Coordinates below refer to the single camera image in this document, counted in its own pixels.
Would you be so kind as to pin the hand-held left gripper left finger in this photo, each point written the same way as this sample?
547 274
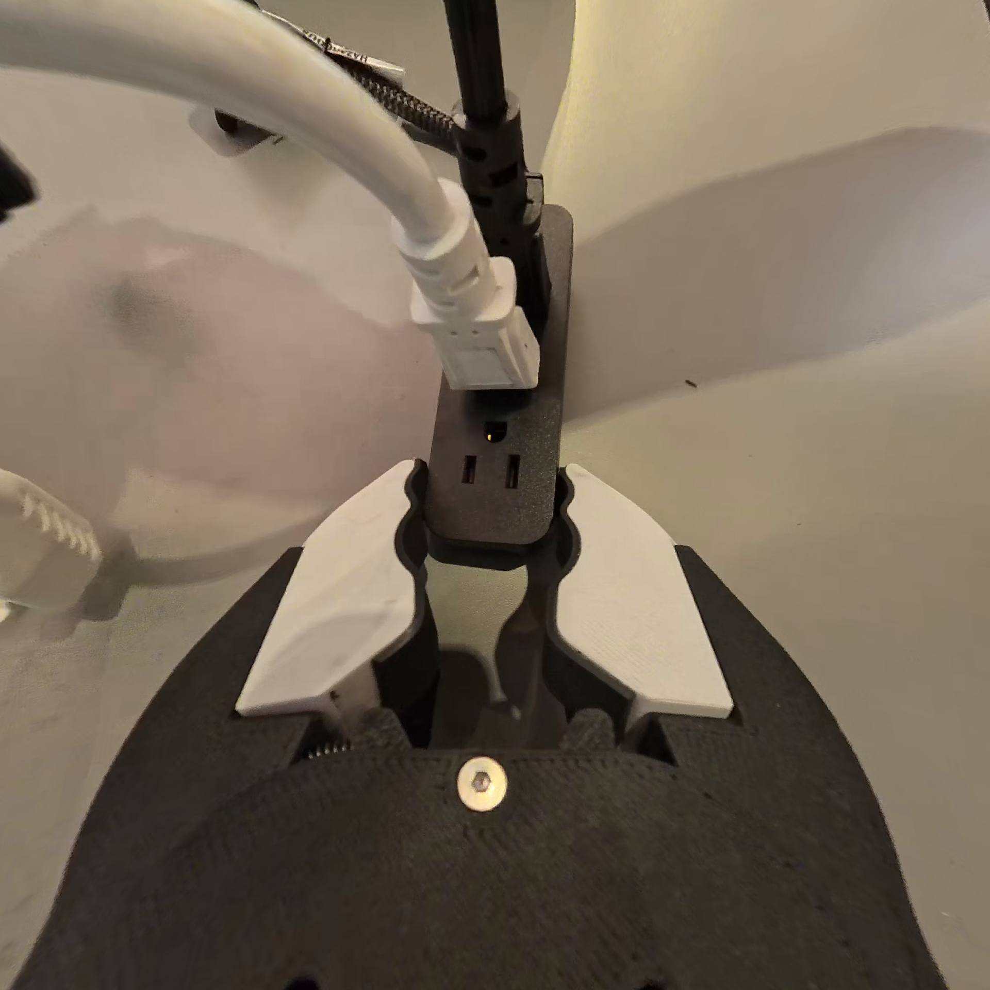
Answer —
332 611

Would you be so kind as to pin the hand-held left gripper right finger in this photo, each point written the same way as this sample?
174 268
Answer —
642 619

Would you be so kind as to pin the black power strip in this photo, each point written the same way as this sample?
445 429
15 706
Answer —
495 518

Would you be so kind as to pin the white warning tag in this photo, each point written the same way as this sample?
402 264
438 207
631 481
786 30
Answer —
348 56

